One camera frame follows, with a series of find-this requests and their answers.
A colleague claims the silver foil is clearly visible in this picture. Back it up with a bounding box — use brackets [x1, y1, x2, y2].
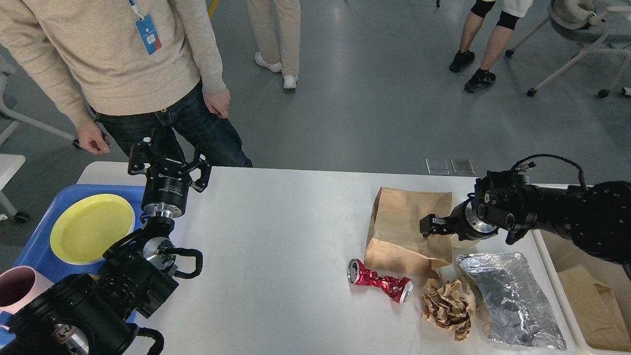
[456, 252, 566, 351]

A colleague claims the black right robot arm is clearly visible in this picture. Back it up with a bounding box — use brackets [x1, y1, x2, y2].
[420, 156, 631, 269]

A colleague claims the brown paper in bin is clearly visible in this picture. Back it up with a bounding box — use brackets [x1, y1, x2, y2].
[558, 265, 631, 353]

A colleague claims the white office chair right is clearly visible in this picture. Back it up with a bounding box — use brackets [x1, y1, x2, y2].
[505, 0, 631, 98]

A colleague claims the crushed red soda can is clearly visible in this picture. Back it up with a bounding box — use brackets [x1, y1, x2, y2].
[347, 258, 413, 304]

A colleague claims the yellow plastic plate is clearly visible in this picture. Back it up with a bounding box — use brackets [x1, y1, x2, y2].
[50, 194, 135, 265]

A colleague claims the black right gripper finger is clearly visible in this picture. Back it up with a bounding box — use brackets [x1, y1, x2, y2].
[420, 213, 455, 238]

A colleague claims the person with black sneakers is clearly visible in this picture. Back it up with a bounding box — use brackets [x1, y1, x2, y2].
[448, 0, 534, 94]

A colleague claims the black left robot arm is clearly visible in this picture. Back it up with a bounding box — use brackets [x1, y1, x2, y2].
[1, 137, 211, 355]

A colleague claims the pink ribbed mug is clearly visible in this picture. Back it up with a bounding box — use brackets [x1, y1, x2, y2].
[0, 265, 54, 315]

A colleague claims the white paper cup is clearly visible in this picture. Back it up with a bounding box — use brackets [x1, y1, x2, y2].
[451, 234, 479, 249]

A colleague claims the white plastic bin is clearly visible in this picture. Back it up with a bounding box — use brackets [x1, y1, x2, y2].
[532, 230, 631, 355]

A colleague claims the brown paper ball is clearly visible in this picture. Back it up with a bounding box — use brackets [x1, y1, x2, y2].
[420, 278, 476, 342]

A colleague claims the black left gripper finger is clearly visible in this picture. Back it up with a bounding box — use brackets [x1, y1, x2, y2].
[175, 144, 212, 193]
[128, 129, 166, 176]

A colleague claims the person in khaki trousers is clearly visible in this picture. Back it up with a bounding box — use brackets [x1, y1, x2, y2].
[246, 0, 301, 90]

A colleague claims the person in beige sweater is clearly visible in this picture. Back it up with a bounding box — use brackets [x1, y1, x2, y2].
[1, 0, 252, 168]

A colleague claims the brown paper bag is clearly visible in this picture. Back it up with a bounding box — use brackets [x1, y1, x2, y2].
[364, 187, 453, 278]

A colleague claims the blue id badge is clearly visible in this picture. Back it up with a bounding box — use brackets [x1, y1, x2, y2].
[135, 14, 162, 55]

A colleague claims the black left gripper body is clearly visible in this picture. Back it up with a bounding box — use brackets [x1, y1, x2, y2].
[140, 168, 192, 218]

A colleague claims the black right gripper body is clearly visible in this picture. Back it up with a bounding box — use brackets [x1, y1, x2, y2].
[449, 198, 498, 241]

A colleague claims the white side table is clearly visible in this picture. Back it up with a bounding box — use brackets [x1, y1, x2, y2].
[0, 153, 30, 224]

